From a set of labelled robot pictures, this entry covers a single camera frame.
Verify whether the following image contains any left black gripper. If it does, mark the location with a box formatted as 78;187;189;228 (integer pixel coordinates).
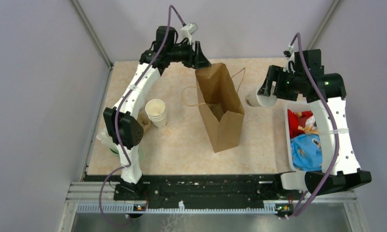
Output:
167;39;211;69

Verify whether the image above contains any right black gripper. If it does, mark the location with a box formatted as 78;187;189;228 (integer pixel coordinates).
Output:
258;65;303;102

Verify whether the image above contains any white paper coffee cup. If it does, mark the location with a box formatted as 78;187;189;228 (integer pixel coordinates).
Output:
245;87;277;107

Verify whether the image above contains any brown cardboard cup carrier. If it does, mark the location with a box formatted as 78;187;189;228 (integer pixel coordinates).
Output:
207;103;224;121

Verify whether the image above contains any brown paper bag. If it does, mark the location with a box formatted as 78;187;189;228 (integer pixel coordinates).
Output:
181;63;245;153

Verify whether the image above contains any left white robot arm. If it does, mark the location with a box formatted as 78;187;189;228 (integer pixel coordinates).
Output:
103;23;211;200

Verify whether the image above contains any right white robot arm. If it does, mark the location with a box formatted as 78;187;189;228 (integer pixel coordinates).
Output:
252;48;372;199

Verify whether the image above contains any white plastic basket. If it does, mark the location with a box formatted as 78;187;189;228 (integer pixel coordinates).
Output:
284;101;311;171

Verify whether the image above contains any red snack packet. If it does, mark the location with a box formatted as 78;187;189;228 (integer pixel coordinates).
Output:
287;109;318;139

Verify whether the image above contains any stack of white paper cups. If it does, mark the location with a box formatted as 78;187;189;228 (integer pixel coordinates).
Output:
145;99;167;128

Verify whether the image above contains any stack of cardboard cup carriers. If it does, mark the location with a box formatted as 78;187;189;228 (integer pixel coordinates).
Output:
137;110;152;134

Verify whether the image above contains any blue snack packet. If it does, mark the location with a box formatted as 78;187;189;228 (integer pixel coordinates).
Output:
290;134;323;171

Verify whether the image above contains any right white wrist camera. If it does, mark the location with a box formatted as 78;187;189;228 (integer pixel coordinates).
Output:
283;45;295;73

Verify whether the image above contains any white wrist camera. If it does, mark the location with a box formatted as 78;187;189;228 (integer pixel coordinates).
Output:
180;22;198;45
283;45;295;73

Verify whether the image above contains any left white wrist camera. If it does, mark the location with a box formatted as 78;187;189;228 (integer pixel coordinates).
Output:
180;22;198;45

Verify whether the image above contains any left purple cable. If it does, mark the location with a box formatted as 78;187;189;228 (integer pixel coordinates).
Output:
99;4;187;228

